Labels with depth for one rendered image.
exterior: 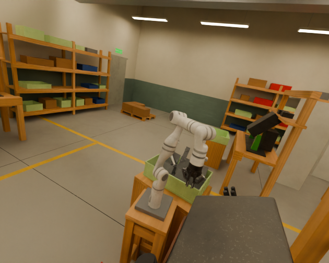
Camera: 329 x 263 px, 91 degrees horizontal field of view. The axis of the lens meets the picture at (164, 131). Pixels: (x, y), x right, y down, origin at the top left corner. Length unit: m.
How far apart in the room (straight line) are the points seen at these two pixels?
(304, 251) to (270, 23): 7.32
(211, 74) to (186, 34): 2.08
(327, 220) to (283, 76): 6.76
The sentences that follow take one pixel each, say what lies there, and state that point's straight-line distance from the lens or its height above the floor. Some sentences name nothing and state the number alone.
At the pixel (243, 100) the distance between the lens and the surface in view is 7.05.
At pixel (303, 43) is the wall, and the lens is 7.90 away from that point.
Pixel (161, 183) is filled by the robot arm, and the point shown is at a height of 1.12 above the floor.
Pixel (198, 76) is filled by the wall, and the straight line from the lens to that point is 7.80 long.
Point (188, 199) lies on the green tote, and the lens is 1.61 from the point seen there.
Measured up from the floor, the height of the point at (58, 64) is 1.51.
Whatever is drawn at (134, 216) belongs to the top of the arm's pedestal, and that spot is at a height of 0.85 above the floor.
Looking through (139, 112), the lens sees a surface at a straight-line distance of 6.24.
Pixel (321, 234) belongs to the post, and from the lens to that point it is 1.27.
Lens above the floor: 1.85
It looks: 20 degrees down
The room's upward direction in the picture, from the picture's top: 11 degrees clockwise
